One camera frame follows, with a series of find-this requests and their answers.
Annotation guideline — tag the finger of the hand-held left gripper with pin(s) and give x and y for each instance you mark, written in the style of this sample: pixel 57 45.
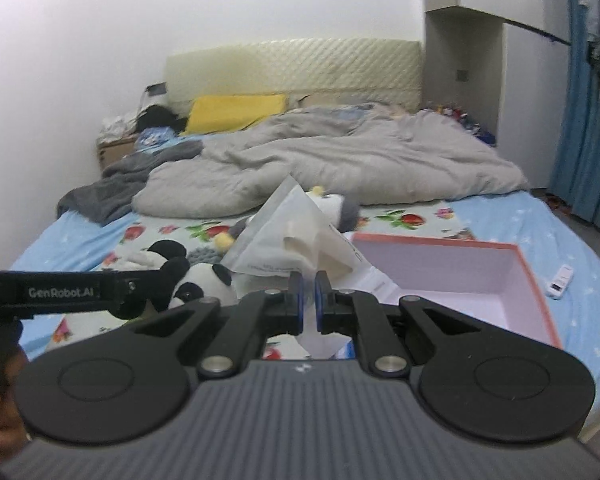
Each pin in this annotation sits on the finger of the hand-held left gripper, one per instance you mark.
pixel 135 290

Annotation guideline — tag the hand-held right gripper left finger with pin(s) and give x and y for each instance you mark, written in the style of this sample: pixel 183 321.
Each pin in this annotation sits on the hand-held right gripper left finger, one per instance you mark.
pixel 299 305

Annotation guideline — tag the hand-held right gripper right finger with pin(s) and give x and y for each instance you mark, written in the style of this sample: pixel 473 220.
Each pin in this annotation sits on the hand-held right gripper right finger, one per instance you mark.
pixel 321 305

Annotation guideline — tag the small panda plush toy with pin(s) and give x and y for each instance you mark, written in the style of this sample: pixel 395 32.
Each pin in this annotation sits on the small panda plush toy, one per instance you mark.
pixel 200 280

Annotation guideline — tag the translucent white packet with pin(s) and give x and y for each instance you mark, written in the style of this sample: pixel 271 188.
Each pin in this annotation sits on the translucent white packet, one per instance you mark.
pixel 280 230

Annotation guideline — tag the person's left hand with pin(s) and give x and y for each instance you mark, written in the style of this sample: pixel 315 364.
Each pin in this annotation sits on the person's left hand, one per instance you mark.
pixel 0 425

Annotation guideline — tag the fruit printed mat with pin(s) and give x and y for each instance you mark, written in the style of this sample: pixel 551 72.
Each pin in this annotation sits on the fruit printed mat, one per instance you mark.
pixel 180 230

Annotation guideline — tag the large grey plush toy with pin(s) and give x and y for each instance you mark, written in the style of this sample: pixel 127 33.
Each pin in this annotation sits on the large grey plush toy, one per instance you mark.
pixel 337 207

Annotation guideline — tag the dark grey blanket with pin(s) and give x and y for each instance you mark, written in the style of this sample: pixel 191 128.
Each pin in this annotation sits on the dark grey blanket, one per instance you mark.
pixel 130 170

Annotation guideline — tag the brown cardboard box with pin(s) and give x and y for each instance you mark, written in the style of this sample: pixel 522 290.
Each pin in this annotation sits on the brown cardboard box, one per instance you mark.
pixel 115 155

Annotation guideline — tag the grey duvet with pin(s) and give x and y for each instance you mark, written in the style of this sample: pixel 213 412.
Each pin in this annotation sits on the grey duvet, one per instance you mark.
pixel 355 160

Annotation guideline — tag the blue patterned bag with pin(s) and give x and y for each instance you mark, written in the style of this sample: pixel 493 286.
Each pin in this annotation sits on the blue patterned bag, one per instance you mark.
pixel 155 140

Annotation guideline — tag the white clothes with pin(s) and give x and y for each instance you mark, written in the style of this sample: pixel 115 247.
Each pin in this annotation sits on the white clothes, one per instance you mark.
pixel 117 127

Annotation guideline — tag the black clothes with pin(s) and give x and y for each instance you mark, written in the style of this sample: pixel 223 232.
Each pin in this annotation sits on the black clothes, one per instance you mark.
pixel 160 117

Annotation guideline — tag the yellow pillow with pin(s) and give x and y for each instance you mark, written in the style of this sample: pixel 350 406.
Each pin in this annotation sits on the yellow pillow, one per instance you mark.
pixel 230 112

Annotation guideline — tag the light blue bed sheet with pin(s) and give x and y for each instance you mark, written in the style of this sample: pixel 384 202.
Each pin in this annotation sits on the light blue bed sheet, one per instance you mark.
pixel 530 230

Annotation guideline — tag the row of small bottles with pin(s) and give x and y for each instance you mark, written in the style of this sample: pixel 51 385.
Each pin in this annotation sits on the row of small bottles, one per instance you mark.
pixel 460 120

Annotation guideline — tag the white remote control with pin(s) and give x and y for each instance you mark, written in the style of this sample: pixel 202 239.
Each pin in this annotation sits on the white remote control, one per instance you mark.
pixel 560 282

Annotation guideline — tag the cream quilted headboard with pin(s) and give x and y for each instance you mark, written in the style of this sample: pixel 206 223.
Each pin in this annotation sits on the cream quilted headboard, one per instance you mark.
pixel 305 65

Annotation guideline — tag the white cabinet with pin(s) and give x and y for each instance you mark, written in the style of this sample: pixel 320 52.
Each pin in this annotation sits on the white cabinet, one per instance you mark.
pixel 525 110

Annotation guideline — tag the blue curtain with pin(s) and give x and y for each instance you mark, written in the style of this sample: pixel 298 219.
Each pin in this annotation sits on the blue curtain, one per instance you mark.
pixel 575 150

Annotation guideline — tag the wall socket with charger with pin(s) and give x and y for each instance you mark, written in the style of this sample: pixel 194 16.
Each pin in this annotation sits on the wall socket with charger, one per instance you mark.
pixel 156 89

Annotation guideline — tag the wall switch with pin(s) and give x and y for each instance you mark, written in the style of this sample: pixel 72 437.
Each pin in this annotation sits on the wall switch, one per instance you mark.
pixel 462 75

